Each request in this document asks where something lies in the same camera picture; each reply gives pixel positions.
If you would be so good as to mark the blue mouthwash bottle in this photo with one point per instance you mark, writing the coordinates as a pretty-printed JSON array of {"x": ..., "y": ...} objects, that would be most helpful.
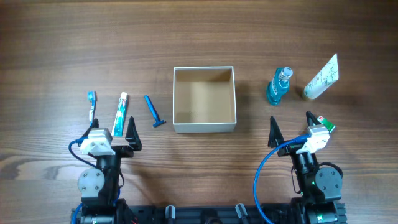
[{"x": 279, "y": 85}]

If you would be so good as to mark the blue white toothbrush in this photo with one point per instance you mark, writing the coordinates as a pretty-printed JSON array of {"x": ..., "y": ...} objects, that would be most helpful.
[{"x": 92, "y": 100}]

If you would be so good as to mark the blue disposable razor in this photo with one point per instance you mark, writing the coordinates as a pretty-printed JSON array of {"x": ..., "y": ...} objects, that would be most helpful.
[{"x": 158, "y": 120}]

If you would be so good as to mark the toothpaste tube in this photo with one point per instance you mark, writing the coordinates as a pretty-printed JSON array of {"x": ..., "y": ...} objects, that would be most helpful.
[{"x": 120, "y": 116}]

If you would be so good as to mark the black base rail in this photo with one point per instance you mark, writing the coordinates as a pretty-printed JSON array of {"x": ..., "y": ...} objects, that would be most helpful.
[{"x": 211, "y": 214}]

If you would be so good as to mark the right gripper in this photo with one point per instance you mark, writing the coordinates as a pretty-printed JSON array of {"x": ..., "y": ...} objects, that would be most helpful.
[{"x": 288, "y": 150}]

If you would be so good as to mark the white open cardboard box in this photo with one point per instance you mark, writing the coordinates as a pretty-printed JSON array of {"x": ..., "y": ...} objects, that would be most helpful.
[{"x": 204, "y": 100}]

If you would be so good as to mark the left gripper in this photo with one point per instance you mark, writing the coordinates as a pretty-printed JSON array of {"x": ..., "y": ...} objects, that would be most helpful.
[{"x": 121, "y": 150}]

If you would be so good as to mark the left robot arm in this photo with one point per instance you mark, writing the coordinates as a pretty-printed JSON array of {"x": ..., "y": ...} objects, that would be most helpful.
[{"x": 99, "y": 185}]

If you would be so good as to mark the white lotion tube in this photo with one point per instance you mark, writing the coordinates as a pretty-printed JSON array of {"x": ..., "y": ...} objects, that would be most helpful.
[{"x": 327, "y": 76}]

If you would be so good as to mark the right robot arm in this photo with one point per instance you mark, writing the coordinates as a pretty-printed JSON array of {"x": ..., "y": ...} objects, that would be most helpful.
[{"x": 319, "y": 184}]

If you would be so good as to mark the green white small box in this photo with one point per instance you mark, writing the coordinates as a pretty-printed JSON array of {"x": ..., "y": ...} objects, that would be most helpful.
[{"x": 328, "y": 124}]

